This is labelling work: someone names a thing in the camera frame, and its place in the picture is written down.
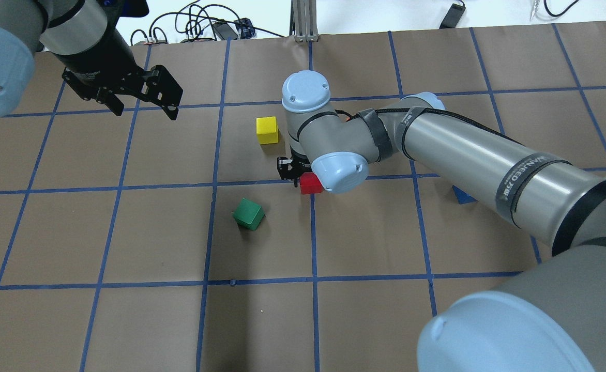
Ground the green wooden block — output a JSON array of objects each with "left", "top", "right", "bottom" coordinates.
[{"left": 232, "top": 198, "right": 265, "bottom": 231}]

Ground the aluminium frame post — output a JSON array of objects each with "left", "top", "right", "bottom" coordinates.
[{"left": 290, "top": 0, "right": 319, "bottom": 42}]

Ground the red wooden block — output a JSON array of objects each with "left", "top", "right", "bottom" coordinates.
[{"left": 298, "top": 172, "right": 324, "bottom": 195}]

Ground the yellow wooden block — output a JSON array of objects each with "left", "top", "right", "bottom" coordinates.
[{"left": 255, "top": 116, "right": 280, "bottom": 145}]

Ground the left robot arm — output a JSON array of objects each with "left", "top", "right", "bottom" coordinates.
[{"left": 0, "top": 1, "right": 183, "bottom": 120}]

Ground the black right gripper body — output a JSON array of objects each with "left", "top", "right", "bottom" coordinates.
[{"left": 285, "top": 151, "right": 312, "bottom": 179}]

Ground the blue wooden block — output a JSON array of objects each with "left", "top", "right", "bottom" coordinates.
[{"left": 452, "top": 185, "right": 477, "bottom": 205}]

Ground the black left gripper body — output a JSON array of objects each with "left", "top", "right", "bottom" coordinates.
[{"left": 61, "top": 31, "right": 144, "bottom": 101}]

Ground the black power adapter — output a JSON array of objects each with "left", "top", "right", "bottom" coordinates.
[{"left": 438, "top": 2, "right": 466, "bottom": 29}]

